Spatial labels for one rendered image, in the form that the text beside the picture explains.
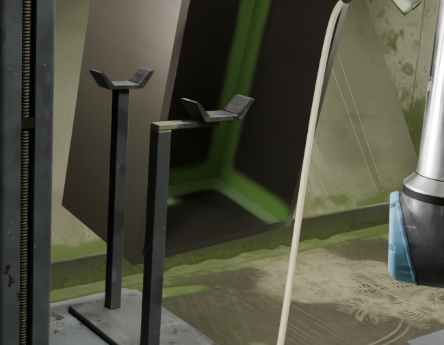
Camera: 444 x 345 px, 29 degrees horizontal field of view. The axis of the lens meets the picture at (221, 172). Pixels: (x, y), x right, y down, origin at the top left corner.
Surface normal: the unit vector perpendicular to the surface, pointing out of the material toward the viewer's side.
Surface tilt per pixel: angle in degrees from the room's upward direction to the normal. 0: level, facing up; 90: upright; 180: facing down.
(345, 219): 90
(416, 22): 90
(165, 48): 90
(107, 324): 0
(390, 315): 0
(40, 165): 90
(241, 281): 0
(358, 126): 57
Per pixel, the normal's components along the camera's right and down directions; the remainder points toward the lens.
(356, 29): 0.54, -0.32
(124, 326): 0.07, -0.96
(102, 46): -0.74, 0.13
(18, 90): 0.60, 0.25
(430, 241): -0.27, 0.07
